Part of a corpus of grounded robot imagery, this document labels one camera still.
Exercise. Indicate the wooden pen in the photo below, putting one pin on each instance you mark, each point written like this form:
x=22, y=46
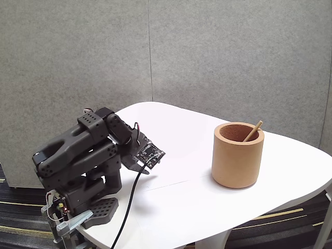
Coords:
x=252, y=132

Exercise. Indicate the brown cylindrical pen holder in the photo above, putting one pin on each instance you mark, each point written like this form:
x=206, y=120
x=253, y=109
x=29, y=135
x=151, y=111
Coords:
x=237, y=160

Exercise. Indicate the grey metal table clamp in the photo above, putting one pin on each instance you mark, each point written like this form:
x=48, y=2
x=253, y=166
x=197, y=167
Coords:
x=77, y=220

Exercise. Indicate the white table leg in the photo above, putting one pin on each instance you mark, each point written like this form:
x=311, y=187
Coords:
x=321, y=233
x=207, y=241

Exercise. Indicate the bare camera circuit board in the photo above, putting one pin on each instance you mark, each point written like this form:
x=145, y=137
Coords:
x=150, y=154

